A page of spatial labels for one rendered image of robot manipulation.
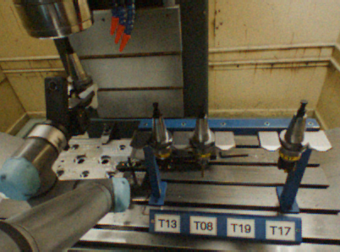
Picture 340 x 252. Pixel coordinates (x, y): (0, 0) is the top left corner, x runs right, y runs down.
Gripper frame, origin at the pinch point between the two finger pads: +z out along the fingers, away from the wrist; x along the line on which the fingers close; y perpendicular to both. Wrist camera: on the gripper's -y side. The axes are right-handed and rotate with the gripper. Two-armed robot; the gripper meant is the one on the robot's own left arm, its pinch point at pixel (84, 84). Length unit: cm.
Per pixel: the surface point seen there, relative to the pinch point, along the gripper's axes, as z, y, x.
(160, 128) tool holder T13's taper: -11.6, 6.4, 23.4
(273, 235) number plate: -18, 40, 54
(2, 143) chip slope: 33, 55, -84
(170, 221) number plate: -17.8, 38.4, 23.7
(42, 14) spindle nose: -8.9, -21.0, 1.8
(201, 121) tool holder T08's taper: -11.2, 4.2, 33.7
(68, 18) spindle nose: -6.6, -19.4, 6.0
